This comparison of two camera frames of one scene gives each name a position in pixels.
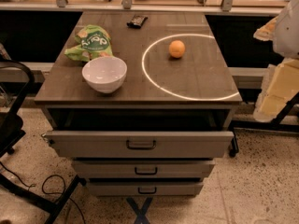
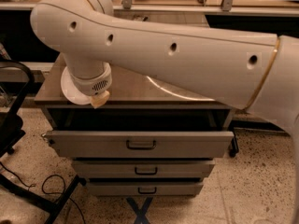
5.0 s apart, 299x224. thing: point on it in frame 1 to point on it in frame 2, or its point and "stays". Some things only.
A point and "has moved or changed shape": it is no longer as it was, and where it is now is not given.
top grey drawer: x=141 y=145 stays
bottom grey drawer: x=146 y=189 stays
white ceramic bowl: x=105 y=74 has moved or changed shape
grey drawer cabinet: x=141 y=102 stays
